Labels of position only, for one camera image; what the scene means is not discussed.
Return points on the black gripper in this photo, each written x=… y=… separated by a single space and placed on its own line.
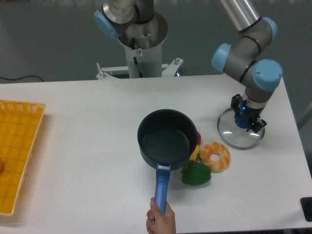
x=247 y=113

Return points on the glass lid with blue knob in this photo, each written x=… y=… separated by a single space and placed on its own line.
x=235 y=136

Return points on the dark saucepan with blue handle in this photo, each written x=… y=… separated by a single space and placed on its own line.
x=166 y=139

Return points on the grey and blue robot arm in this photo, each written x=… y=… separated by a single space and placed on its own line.
x=238 y=61

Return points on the person's hand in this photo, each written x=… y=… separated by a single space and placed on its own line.
x=158 y=223

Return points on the red toy bell pepper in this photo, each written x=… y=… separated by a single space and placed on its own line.
x=198 y=138

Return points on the yellow toy bell pepper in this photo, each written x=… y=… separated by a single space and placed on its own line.
x=195 y=154

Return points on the green toy bell pepper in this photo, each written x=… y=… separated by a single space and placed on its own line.
x=195 y=173

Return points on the black device at table edge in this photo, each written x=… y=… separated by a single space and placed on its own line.
x=306 y=203

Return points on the yellow woven basket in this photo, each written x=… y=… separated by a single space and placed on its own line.
x=19 y=124

